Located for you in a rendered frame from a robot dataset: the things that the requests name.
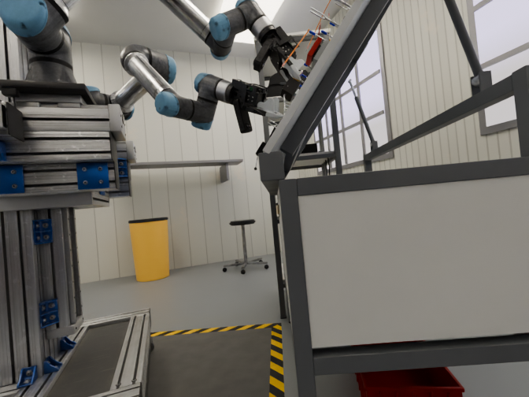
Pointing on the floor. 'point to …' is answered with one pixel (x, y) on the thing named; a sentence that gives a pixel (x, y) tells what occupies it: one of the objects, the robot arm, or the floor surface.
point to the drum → (150, 248)
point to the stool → (244, 246)
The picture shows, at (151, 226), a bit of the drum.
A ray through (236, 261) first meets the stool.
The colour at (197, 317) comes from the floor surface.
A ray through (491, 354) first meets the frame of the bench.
